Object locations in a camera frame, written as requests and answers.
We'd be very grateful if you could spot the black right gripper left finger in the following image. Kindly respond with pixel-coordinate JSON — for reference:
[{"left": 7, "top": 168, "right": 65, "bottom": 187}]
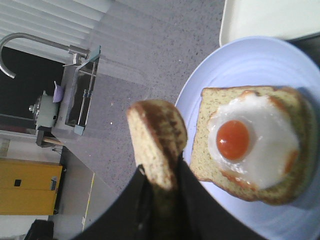
[{"left": 74, "top": 164, "right": 153, "bottom": 240}]

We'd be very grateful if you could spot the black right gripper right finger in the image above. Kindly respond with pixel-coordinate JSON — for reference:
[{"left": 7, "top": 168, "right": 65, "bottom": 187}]
[{"left": 176, "top": 154, "right": 258, "bottom": 240}]

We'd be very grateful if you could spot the bread slice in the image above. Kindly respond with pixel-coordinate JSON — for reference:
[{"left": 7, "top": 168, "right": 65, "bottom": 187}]
[
  {"left": 189, "top": 86, "right": 317, "bottom": 205},
  {"left": 126, "top": 99, "right": 188, "bottom": 191}
]

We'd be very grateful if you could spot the white rectangular tray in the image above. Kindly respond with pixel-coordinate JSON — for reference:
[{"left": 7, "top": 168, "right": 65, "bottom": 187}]
[{"left": 219, "top": 0, "right": 320, "bottom": 46}]

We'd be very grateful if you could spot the fried egg toy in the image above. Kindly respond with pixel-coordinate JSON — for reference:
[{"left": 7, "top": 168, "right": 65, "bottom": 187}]
[{"left": 207, "top": 91, "right": 300, "bottom": 190}]

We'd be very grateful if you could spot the yellow cabinet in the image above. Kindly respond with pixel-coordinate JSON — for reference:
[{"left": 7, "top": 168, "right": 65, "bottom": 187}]
[{"left": 0, "top": 158, "right": 63, "bottom": 216}]

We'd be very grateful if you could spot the white round appliance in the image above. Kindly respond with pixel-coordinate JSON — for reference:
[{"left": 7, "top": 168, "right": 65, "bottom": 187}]
[{"left": 29, "top": 90, "right": 59, "bottom": 130}]

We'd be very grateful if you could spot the steel sink basin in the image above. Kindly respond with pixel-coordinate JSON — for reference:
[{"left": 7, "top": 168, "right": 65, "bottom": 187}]
[{"left": 52, "top": 46, "right": 101, "bottom": 138}]

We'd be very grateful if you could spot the steel kitchen faucet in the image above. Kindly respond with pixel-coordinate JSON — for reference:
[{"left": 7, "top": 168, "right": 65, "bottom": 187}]
[{"left": 0, "top": 32, "right": 90, "bottom": 66}]

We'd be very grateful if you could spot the grey white curtain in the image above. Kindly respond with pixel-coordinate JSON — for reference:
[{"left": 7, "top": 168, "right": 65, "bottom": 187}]
[{"left": 0, "top": 0, "right": 112, "bottom": 52}]

